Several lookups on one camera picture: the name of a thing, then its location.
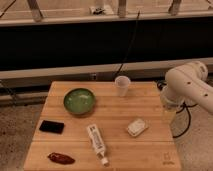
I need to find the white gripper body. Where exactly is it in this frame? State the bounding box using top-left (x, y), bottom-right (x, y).
top-left (160, 87), bottom-right (184, 124)

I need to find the white tube with label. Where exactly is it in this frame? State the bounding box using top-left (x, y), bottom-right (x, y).
top-left (87, 124), bottom-right (109, 166)

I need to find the wooden cutting board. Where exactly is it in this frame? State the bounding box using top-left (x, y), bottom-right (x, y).
top-left (24, 81), bottom-right (181, 171)

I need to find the black smartphone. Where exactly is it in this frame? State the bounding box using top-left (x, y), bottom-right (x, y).
top-left (39, 120), bottom-right (64, 134)

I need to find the green ceramic bowl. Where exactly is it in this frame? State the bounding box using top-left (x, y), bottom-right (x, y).
top-left (63, 88), bottom-right (96, 116)

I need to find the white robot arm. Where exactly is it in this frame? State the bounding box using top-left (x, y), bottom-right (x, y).
top-left (160, 61), bottom-right (213, 124)

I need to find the black hanging cable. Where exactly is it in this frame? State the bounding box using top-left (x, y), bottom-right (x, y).
top-left (113, 9), bottom-right (141, 79)

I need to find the dark red chili pepper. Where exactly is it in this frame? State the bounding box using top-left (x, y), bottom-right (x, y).
top-left (48, 152), bottom-right (75, 164)

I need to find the white plastic cup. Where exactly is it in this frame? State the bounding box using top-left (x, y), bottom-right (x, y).
top-left (115, 76), bottom-right (131, 97)

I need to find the black cable on floor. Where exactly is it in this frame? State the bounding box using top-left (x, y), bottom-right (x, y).
top-left (156, 79), bottom-right (199, 139)

